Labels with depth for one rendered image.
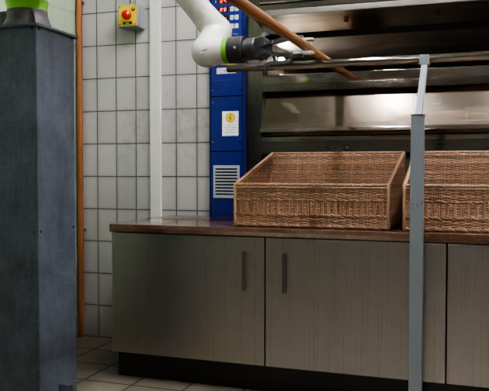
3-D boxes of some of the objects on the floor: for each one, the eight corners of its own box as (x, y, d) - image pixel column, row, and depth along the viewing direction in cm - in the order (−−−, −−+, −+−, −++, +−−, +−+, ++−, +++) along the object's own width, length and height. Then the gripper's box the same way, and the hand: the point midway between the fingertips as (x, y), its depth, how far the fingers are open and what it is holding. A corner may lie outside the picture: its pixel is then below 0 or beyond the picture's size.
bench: (172, 343, 313) (171, 214, 311) (830, 403, 233) (836, 230, 231) (108, 378, 260) (106, 223, 258) (931, 472, 180) (940, 248, 178)
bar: (229, 372, 268) (229, 65, 264) (596, 410, 226) (603, 46, 222) (197, 397, 239) (196, 52, 234) (612, 446, 196) (620, 26, 192)
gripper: (249, 26, 241) (316, 22, 234) (249, 75, 242) (316, 72, 234) (242, 22, 234) (310, 18, 227) (242, 72, 235) (310, 69, 227)
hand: (303, 46), depth 231 cm, fingers open, 4 cm apart
